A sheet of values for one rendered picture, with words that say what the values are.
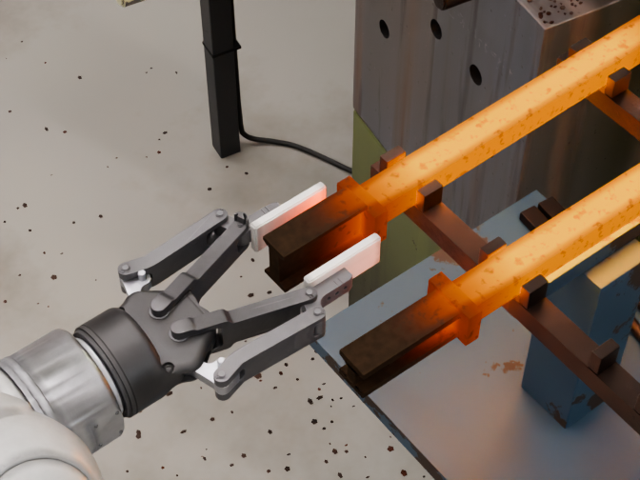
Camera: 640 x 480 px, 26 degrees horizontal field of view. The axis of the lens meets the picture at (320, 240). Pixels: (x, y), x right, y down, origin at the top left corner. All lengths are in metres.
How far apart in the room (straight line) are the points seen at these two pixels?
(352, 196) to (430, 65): 0.62
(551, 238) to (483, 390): 0.28
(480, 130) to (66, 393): 0.41
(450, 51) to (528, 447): 0.53
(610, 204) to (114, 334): 0.40
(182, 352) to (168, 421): 1.20
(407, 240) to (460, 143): 0.82
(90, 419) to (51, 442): 0.20
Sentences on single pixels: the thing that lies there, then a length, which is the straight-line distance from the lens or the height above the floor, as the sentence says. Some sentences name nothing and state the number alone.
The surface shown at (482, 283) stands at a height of 1.04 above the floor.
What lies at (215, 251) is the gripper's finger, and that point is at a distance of 1.05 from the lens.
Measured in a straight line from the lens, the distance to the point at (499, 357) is 1.33.
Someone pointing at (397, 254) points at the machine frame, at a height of 0.30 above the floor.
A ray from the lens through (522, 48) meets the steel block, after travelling 1.46.
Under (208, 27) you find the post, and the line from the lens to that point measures 2.31.
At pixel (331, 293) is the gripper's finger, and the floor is 1.03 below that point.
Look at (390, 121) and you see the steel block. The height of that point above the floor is 0.53.
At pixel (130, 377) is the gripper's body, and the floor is 1.05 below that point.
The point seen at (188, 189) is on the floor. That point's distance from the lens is 2.48.
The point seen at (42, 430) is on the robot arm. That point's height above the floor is 1.20.
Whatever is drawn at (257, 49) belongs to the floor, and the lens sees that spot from 2.73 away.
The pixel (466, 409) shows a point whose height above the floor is 0.76.
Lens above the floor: 1.85
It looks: 51 degrees down
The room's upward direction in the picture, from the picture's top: straight up
